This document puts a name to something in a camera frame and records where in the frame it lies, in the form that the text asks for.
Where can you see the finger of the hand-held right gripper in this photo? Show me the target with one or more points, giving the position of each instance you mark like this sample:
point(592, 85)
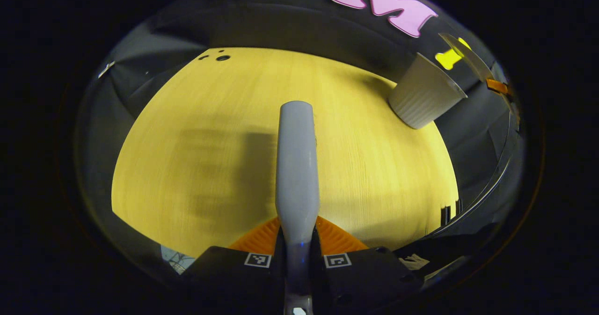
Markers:
point(498, 86)

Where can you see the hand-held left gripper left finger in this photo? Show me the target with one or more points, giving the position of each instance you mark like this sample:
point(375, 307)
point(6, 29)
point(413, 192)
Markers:
point(279, 282)

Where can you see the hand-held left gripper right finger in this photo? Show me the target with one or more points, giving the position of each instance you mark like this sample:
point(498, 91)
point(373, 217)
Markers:
point(316, 282)

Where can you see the grey plastic dustpan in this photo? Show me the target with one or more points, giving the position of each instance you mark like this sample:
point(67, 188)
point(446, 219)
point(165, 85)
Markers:
point(470, 57)

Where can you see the grey ribbed garbage bin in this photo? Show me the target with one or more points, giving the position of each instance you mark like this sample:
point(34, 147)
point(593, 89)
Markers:
point(421, 97)

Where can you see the wooden desktop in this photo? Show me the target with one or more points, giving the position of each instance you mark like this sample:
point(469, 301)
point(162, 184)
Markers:
point(210, 104)

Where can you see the black backdrop cloth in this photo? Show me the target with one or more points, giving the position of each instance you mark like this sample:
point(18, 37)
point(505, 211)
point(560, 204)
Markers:
point(281, 29)

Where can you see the small silver clip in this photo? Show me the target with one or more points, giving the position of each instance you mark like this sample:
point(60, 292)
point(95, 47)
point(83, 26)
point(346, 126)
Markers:
point(106, 68)

